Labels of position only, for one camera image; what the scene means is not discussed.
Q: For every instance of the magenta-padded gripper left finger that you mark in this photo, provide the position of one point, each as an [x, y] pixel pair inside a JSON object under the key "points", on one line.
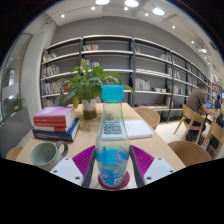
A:
{"points": [[66, 170]]}

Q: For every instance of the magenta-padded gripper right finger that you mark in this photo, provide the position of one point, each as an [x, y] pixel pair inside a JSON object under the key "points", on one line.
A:
{"points": [[160, 170]]}

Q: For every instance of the clear bottle with blue cap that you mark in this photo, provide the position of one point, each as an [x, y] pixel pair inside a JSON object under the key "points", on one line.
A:
{"points": [[112, 160]]}

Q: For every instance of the patterned ceramic mug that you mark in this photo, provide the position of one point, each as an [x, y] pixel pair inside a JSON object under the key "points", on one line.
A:
{"points": [[46, 155]]}

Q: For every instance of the round-backed wooden chair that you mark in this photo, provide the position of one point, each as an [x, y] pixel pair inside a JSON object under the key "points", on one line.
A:
{"points": [[14, 154], [148, 116], [188, 153]]}

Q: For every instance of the white booklet with square code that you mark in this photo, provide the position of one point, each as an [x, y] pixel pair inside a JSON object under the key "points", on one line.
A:
{"points": [[140, 129]]}

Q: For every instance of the slatted wooden chair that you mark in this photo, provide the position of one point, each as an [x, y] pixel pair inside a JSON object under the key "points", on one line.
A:
{"points": [[215, 133], [191, 120]]}

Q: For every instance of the pink book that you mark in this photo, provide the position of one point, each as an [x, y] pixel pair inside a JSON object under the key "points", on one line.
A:
{"points": [[53, 111]]}

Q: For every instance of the person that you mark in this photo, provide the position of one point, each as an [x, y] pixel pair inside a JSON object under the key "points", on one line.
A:
{"points": [[219, 101], [196, 100]]}

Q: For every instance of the laptop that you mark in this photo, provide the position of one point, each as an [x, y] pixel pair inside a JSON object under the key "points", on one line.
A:
{"points": [[209, 105]]}

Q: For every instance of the small potted plant on ledge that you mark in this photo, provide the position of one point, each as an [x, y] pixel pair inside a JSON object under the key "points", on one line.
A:
{"points": [[17, 103]]}

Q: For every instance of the green plant in white pot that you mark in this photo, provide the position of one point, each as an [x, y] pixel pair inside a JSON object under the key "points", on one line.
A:
{"points": [[86, 85]]}

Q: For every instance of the grey shelf unit with books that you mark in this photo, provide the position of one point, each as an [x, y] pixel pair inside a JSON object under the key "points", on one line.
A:
{"points": [[113, 61]]}

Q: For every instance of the ceiling lights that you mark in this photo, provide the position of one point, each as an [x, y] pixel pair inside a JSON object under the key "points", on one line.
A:
{"points": [[131, 3]]}

